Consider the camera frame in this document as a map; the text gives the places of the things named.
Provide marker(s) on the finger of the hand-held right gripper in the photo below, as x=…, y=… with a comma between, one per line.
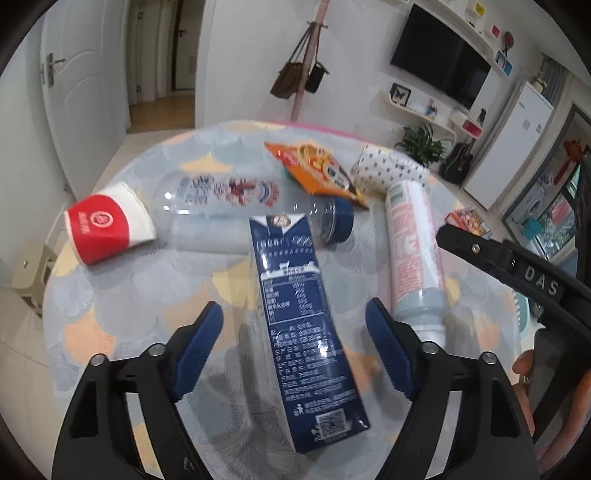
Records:
x=475, y=249

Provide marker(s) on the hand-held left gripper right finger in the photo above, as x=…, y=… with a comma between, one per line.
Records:
x=388, y=341

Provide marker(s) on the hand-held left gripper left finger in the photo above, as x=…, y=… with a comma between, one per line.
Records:
x=198, y=346

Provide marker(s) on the red yellow snack packet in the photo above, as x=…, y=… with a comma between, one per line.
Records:
x=466, y=219

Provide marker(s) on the pink white drink bottle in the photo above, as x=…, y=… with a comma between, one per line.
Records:
x=413, y=249

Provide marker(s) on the dark blue milk carton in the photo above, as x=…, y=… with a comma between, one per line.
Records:
x=300, y=332

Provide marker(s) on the white patterned paper cup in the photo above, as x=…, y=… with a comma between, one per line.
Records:
x=378, y=173

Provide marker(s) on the clear plastic bottle blue cap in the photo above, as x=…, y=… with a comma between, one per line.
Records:
x=203, y=217

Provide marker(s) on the red paper cup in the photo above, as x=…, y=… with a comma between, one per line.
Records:
x=101, y=226

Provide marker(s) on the orange snack packet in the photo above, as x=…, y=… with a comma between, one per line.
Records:
x=318, y=170

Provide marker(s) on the black shoulder bag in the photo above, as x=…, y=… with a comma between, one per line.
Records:
x=315, y=76

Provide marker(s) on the person's right hand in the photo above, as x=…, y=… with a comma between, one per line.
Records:
x=524, y=364

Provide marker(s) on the blue plastic bucket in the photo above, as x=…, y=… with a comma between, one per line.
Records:
x=533, y=227

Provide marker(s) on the scale patterned tablecloth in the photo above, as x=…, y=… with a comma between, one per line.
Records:
x=138, y=300

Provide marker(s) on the white washing machine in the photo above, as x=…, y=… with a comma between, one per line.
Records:
x=547, y=201

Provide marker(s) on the white refrigerator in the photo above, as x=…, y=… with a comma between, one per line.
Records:
x=508, y=147

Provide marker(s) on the green potted plant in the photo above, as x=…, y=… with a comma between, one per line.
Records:
x=420, y=145

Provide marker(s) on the small shelf ornaments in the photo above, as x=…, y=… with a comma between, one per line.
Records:
x=431, y=109

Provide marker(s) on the framed butterfly picture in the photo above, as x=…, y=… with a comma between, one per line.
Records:
x=400, y=94

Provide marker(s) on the beige plastic stool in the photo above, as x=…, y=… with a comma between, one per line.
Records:
x=34, y=277

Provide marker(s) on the pink round table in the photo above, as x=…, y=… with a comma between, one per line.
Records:
x=332, y=130

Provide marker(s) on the blue window curtain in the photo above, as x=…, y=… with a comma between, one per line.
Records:
x=553, y=76

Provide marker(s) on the round fan ornament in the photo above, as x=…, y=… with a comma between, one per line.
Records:
x=509, y=39

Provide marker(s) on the pink coat rack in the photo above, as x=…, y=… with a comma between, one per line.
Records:
x=299, y=101

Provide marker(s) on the brown tote bag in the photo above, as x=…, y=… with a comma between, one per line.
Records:
x=286, y=81

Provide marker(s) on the white room door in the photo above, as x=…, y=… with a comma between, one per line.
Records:
x=83, y=92

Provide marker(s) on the red white wall box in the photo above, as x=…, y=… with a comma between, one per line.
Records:
x=466, y=125

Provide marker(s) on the red knot wall hanging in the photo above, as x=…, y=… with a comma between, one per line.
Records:
x=574, y=150

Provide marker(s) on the short white wall shelf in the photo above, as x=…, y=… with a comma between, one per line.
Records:
x=415, y=115

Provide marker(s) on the blue wall cube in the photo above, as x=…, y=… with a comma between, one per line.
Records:
x=504, y=62

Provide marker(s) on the black wall television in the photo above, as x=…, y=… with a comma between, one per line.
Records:
x=438, y=50

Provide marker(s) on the red wall cube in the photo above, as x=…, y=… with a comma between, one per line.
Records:
x=495, y=32

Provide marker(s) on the yellow wall cube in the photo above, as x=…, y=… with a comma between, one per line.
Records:
x=478, y=10

